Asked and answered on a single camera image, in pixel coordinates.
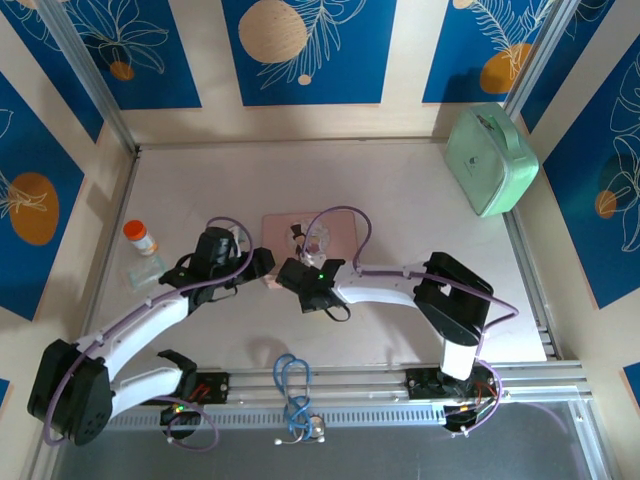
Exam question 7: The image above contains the pink cutting board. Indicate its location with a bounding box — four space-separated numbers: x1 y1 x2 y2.
261 212 360 291

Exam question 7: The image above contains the clear plastic packet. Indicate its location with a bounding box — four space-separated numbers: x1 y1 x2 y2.
123 254 169 292

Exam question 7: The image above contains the blue stethoscope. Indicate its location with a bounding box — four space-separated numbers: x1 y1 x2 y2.
272 353 327 446

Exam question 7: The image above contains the grey metal sheet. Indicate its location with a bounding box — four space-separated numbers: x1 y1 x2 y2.
49 399 601 480

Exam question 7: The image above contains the mint green zip case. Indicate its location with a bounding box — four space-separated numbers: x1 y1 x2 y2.
443 103 540 219

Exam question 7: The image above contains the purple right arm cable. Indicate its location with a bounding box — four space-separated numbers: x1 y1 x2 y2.
302 205 521 436

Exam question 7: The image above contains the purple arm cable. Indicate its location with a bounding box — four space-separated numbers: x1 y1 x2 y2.
42 215 254 454
302 205 521 436

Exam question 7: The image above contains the aluminium frame cross rail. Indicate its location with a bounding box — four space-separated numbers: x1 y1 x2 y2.
42 360 591 412

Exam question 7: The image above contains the aluminium frame side rail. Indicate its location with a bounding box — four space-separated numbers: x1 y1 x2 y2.
504 212 559 362
72 149 144 372

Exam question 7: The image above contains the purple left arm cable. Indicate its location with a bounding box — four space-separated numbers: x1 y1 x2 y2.
42 215 254 454

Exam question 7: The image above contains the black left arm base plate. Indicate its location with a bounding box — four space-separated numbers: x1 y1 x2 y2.
189 370 232 406

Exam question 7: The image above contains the grey slotted cable duct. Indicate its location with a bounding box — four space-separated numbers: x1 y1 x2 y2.
62 403 451 432

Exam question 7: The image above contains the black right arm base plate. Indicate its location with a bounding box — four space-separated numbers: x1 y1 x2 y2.
405 367 503 401

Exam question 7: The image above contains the blue floral wall poster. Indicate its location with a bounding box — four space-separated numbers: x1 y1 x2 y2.
622 362 640 401
519 0 640 134
0 0 105 145
542 47 640 311
221 0 399 107
47 0 203 111
0 72 86 322
422 0 559 105

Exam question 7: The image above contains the aluminium frame post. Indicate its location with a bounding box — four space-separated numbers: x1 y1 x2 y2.
502 0 586 119
37 0 141 154

